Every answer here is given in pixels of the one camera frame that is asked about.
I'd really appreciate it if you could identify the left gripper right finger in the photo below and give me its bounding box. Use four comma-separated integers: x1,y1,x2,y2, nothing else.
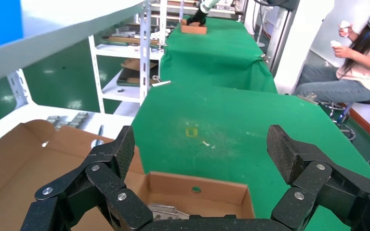
266,124,370,231

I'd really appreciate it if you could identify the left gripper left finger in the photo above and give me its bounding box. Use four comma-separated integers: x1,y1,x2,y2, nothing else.
20,125,154,231

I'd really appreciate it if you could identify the silver metal IO shield plate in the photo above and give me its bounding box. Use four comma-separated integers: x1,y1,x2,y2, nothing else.
147,204,190,221

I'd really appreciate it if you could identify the person left forearm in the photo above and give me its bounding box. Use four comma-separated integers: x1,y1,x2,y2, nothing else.
341,46,369,60

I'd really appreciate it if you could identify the brown cardboard sheet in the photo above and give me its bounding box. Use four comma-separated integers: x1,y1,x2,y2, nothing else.
121,58,159,71

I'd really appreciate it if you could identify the small brown cardboard box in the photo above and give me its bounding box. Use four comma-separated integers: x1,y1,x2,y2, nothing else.
180,19,208,35

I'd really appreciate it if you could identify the blue plastic tray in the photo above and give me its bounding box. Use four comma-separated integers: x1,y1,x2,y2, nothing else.
0,0,24,53

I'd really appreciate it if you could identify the person left hand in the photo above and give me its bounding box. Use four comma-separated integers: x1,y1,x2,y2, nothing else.
333,45,348,59

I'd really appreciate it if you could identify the person right hand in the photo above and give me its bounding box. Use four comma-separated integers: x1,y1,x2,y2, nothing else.
339,27,355,39

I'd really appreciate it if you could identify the small bent metal clip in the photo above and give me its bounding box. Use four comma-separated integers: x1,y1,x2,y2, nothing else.
96,125,105,146

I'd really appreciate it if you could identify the white metal storage rack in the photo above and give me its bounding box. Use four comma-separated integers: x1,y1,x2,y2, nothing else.
88,0,185,116

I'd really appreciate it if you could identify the green table cloth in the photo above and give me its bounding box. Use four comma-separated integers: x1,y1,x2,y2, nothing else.
159,16,278,95
131,83,370,231

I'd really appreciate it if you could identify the white shelf board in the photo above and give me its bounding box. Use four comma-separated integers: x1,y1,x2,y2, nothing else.
0,103,134,154

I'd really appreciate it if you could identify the seated person pink shirt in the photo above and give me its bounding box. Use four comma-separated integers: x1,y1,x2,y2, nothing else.
291,0,370,104

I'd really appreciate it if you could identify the white perforated angle bar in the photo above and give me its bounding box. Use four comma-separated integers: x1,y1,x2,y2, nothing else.
6,68,34,107

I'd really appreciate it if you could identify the white corrugated shelf sheet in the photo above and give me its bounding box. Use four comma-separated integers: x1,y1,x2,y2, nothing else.
0,0,147,88

